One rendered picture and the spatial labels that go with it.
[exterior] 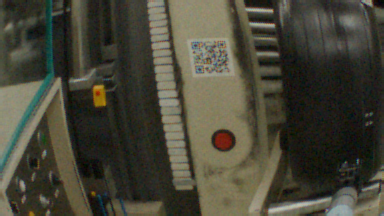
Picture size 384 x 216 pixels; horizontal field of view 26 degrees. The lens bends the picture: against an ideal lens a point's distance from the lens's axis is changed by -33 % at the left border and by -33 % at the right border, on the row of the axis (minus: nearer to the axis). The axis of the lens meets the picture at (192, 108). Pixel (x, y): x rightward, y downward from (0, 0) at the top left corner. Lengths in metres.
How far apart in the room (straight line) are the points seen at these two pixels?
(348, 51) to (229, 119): 0.41
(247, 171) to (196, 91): 0.18
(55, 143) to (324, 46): 0.61
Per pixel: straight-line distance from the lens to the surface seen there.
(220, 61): 2.11
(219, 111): 2.15
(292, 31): 1.91
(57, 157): 2.11
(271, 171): 2.26
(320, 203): 2.13
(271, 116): 2.57
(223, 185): 2.21
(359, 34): 1.89
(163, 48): 2.15
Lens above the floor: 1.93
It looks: 22 degrees down
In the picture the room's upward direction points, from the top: 9 degrees counter-clockwise
